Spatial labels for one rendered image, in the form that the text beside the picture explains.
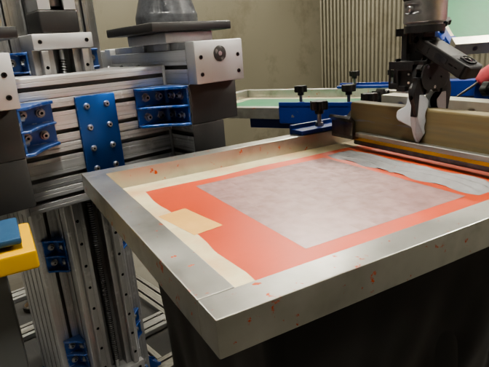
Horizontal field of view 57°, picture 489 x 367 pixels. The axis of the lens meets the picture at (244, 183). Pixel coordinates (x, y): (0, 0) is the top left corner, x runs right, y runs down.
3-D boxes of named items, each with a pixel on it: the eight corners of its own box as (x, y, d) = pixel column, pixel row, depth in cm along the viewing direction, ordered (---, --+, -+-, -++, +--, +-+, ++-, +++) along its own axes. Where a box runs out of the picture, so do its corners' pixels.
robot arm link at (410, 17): (458, -4, 80) (426, -3, 77) (455, 24, 82) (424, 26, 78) (423, 1, 87) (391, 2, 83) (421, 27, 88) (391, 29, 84)
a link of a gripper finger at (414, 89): (420, 116, 87) (427, 70, 85) (428, 117, 85) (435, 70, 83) (403, 116, 84) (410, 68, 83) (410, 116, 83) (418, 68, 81)
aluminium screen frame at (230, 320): (220, 360, 37) (215, 320, 36) (84, 192, 87) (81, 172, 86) (660, 175, 73) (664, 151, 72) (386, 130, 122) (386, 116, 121)
